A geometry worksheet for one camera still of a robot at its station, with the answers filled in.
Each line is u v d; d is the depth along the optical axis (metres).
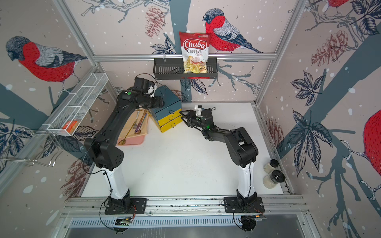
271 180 0.73
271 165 0.78
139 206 0.73
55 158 0.63
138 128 1.04
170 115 0.95
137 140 0.99
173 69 1.07
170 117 0.98
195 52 0.83
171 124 1.03
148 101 0.71
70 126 0.65
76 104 0.77
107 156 0.49
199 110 0.90
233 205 0.73
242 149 0.54
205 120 0.75
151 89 0.70
